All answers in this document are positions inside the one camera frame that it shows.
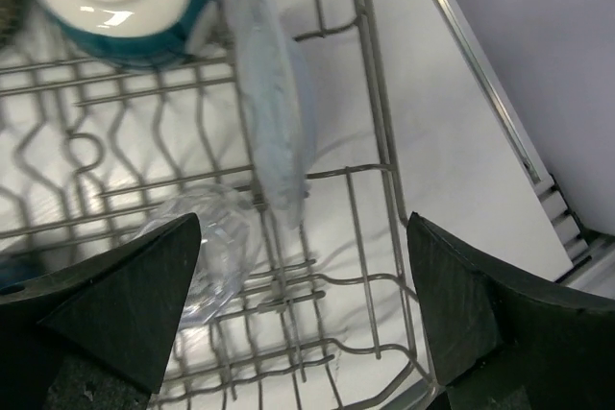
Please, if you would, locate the grey wire dish rack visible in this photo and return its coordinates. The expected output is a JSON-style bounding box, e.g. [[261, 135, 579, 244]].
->
[[1, 0, 439, 409]]

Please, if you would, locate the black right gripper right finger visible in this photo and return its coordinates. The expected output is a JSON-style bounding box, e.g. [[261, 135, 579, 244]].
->
[[406, 213, 614, 409]]

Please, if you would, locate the light blue scalloped plate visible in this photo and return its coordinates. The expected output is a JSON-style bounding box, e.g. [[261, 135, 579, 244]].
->
[[226, 0, 317, 229]]

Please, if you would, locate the clear faceted glass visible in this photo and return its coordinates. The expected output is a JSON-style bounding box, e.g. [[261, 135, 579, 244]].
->
[[134, 184, 262, 330]]

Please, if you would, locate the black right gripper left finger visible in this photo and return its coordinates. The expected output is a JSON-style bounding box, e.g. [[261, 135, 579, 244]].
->
[[1, 213, 201, 409]]

